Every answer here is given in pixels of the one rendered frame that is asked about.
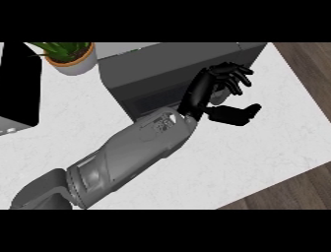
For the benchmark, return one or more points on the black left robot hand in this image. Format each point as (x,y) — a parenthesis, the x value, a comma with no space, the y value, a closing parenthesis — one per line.
(198,95)

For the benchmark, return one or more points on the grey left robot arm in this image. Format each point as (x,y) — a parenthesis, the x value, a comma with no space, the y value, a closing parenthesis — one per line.
(134,149)

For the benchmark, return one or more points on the dark grey microwave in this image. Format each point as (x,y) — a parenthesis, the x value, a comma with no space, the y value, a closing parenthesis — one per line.
(153,77)

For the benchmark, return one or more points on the green plant in white pot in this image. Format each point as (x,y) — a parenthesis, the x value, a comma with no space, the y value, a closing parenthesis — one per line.
(73,62)

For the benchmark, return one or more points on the silver appliance with black panel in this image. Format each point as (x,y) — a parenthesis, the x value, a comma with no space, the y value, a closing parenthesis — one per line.
(16,88)

